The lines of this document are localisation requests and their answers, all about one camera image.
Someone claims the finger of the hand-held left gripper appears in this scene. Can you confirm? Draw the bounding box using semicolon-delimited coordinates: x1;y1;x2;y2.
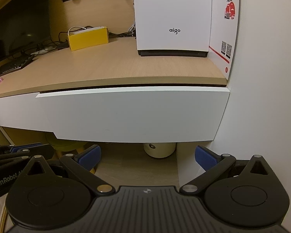
0;144;54;168
0;143;43;154

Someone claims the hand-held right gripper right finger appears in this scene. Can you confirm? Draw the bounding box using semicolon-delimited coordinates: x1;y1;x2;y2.
179;146;268;196

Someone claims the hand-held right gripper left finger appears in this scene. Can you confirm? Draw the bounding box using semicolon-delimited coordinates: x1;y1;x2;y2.
27;144;115;195

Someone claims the white drawer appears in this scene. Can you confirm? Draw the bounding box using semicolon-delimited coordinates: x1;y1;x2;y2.
36;87;231;142

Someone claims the white desk front panel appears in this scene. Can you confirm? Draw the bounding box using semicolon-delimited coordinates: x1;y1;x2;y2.
0;92;55;133

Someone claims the cream round container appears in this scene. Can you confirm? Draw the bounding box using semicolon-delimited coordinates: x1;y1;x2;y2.
143;143;177;159

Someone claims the black keyboard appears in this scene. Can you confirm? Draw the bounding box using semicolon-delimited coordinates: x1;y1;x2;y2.
0;55;36;76

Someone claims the yellow box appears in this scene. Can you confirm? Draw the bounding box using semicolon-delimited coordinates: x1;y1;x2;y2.
67;27;109;51

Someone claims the white printed flyer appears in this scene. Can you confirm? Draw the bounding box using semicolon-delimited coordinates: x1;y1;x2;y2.
209;0;242;80

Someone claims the black monitor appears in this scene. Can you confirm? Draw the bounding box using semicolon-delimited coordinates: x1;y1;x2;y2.
0;0;51;65

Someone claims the white computer case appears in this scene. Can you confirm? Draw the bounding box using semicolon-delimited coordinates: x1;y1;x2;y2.
133;0;212;58

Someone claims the white looped cable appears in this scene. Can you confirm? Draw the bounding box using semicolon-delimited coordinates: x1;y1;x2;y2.
68;26;93;36

